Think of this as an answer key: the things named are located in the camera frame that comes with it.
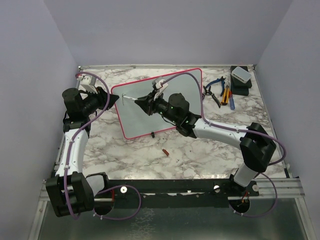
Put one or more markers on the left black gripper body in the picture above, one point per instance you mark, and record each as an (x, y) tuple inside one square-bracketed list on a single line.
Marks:
[(93, 102)]

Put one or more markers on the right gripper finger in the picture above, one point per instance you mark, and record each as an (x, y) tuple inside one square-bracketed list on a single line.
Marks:
[(143, 103), (146, 97)]

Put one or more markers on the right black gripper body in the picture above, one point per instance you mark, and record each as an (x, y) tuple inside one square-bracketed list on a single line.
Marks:
[(161, 106)]

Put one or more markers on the white marker pen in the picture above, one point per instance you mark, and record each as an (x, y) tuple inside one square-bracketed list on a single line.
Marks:
[(129, 98)]

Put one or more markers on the pink framed whiteboard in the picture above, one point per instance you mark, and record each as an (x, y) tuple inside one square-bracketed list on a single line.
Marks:
[(134, 121)]

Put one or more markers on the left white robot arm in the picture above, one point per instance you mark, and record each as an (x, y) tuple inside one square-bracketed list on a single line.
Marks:
[(69, 191)]

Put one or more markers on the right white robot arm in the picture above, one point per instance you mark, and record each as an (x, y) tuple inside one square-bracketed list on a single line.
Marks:
[(256, 146)]

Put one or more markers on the yellow black utility knife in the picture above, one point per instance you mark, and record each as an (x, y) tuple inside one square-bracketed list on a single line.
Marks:
[(225, 95)]

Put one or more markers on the blue screwdriver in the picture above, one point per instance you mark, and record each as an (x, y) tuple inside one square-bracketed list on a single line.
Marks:
[(231, 101)]

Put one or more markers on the black rectangular box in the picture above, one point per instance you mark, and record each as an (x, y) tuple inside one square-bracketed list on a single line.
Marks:
[(239, 88)]

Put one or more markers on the white rectangular box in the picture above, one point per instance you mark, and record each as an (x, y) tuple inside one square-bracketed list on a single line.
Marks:
[(241, 74)]

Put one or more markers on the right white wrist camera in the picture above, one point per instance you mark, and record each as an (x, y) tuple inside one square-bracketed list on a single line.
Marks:
[(159, 85)]

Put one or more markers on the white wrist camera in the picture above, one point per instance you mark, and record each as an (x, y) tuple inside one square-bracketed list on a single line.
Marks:
[(88, 83), (159, 85)]

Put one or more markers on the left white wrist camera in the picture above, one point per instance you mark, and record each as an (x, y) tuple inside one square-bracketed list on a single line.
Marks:
[(88, 83)]

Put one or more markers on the black handled pliers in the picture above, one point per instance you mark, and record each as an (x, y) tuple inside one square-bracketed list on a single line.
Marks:
[(207, 92)]

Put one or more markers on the blue handled pliers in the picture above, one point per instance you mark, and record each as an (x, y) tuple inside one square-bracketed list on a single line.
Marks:
[(221, 80)]

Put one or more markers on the aluminium frame rail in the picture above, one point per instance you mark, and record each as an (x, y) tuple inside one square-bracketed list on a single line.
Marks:
[(258, 188)]

